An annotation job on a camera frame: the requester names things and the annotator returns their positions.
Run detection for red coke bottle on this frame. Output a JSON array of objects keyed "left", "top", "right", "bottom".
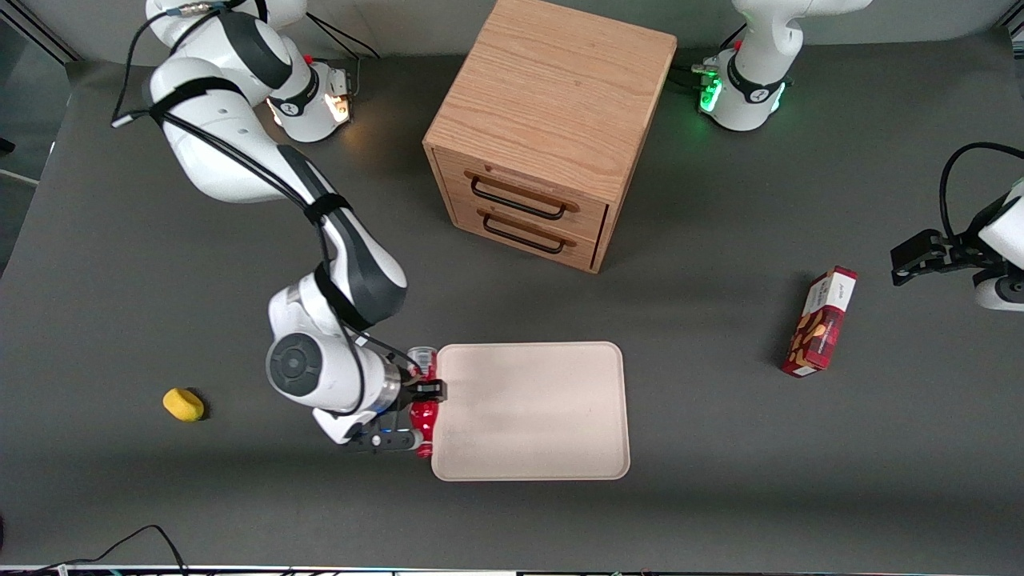
[{"left": 406, "top": 346, "right": 441, "bottom": 459}]

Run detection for beige rectangular plastic tray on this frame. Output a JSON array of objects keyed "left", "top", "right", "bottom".
[{"left": 430, "top": 342, "right": 631, "bottom": 482}]

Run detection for red tartan shortbread box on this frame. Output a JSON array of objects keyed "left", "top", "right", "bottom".
[{"left": 782, "top": 266, "right": 858, "bottom": 378}]

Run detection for yellow lemon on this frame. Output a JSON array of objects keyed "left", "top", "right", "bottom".
[{"left": 162, "top": 388, "right": 206, "bottom": 422}]

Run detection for wooden two-drawer cabinet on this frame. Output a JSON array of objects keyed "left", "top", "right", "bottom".
[{"left": 422, "top": 0, "right": 678, "bottom": 274}]

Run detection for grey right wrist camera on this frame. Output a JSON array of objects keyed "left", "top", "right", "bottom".
[{"left": 346, "top": 430, "right": 425, "bottom": 454}]

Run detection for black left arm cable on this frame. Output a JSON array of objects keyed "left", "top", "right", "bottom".
[{"left": 939, "top": 142, "right": 1024, "bottom": 241}]

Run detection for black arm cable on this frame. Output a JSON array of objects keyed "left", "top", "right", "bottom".
[
  {"left": 112, "top": 0, "right": 425, "bottom": 417},
  {"left": 939, "top": 142, "right": 1024, "bottom": 241}
]

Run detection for short black drawer handle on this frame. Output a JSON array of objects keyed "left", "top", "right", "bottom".
[{"left": 482, "top": 214, "right": 566, "bottom": 256}]

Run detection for wide black drawer handle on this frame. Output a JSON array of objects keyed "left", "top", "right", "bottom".
[{"left": 470, "top": 176, "right": 566, "bottom": 222}]

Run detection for black cable at table edge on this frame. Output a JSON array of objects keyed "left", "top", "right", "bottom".
[{"left": 0, "top": 524, "right": 190, "bottom": 576}]

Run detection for black cables at left base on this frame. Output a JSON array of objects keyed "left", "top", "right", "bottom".
[{"left": 670, "top": 62, "right": 721, "bottom": 90}]

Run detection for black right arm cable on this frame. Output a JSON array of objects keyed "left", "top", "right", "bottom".
[{"left": 112, "top": 0, "right": 425, "bottom": 417}]

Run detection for black cables behind right base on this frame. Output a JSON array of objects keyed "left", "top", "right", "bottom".
[{"left": 306, "top": 11, "right": 382, "bottom": 62}]

